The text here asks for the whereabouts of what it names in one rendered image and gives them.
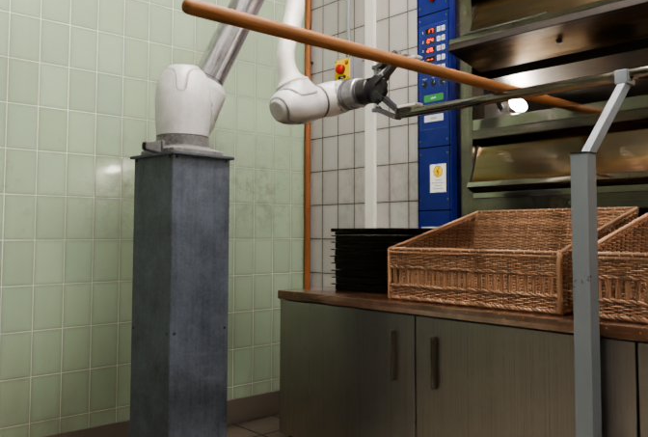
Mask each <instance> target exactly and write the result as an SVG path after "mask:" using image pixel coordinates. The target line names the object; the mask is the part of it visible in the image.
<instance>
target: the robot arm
mask: <svg viewBox="0 0 648 437"><path fill-rule="evenodd" d="M263 2H264V0H230V1H229V4H228V6H227V8H229V9H233V10H237V11H240V12H243V13H247V14H253V15H257V14H258V12H259V10H260V8H261V6H262V4H263ZM304 11H305V0H285V7H284V14H283V23H285V24H289V25H292V26H296V27H300V28H301V25H302V21H303V16H304ZM249 32H250V30H247V29H243V28H239V27H235V26H231V25H228V24H224V23H220V22H219V24H218V26H217V28H216V30H215V32H214V34H213V36H212V38H211V40H210V42H209V44H208V46H207V48H206V50H205V52H204V53H203V55H202V59H201V61H200V63H199V65H198V66H193V65H170V66H168V67H167V68H166V69H164V71H163V72H162V74H161V76H160V78H159V80H158V83H157V87H156V97H155V126H156V141H154V142H143V144H142V150H143V151H141V155H143V154H150V153H156V152H162V151H169V150H176V151H185V152H194V153H203V154H212V155H222V156H224V153H223V152H222V151H217V150H212V149H210V148H209V135H210V134H211V132H212V131H213V129H214V127H215V123H216V121H217V120H218V117H219V114H220V112H221V109H222V107H223V105H224V102H225V99H226V93H225V90H224V88H223V85H224V83H225V81H226V79H227V77H228V75H229V73H230V70H231V68H232V65H233V63H234V61H235V59H236V57H237V55H238V53H239V51H240V49H241V47H242V45H243V43H244V41H245V39H246V38H247V36H248V34H249ZM296 45H297V41H290V40H286V39H282V38H279V43H278V49H277V69H278V75H279V85H278V87H277V89H276V91H277V92H276V93H274V95H273V96H272V98H271V100H270V104H269V108H270V112H271V115H272V116H273V118H274V119H275V120H276V121H277V122H279V123H283V124H303V123H311V122H314V121H316V120H318V119H322V118H329V117H334V116H338V115H340V114H344V113H346V112H348V111H350V110H355V109H359V108H364V107H366V106H367V105H368V104H371V103H374V108H372V109H371V112H373V113H378V114H379V113H380V114H383V115H385V116H387V117H389V118H392V119H394V120H399V121H400V120H401V114H404V113H407V112H411V108H415V107H420V106H423V104H422V103H419V102H413V103H407V104H402V105H396V104H395V103H394V102H393V101H392V100H390V98H389V97H388V96H387V93H388V83H387V82H388V81H389V79H390V76H391V75H392V73H393V72H394V71H395V70H396V67H393V66H389V65H385V64H381V63H378V64H377V65H375V66H372V67H371V69H373V70H374V75H373V76H372V77H370V78H366V79H362V78H355V79H351V80H345V81H341V80H338V81H328V82H324V83H321V84H318V85H314V84H312V83H311V81H310V80H309V78H308V77H307V76H305V75H303V74H301V73H300V72H299V70H298V69H297V67H296V64H295V50H296ZM382 69H385V70H384V71H383V72H382V73H380V74H379V72H381V71H382ZM381 101H383V102H384V103H385V104H386V105H388V106H389V107H390V108H391V109H392V111H394V112H395V114H394V113H392V112H390V111H388V110H385V109H382V107H381V106H379V103H380V102H381Z"/></svg>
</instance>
